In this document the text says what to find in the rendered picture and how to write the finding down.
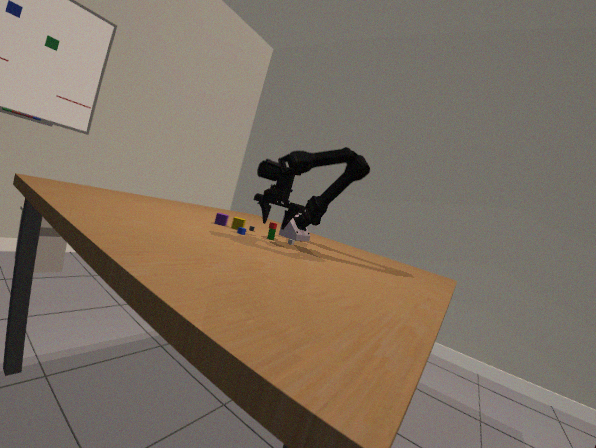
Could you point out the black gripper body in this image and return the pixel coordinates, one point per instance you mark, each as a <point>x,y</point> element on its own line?
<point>292,207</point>

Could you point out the yellow block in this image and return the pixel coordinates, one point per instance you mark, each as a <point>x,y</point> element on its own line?
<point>238,222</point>

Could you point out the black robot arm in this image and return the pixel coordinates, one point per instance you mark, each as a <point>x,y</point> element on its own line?
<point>301,162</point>

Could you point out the purple block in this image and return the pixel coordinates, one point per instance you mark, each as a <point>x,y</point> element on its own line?
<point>221,219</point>

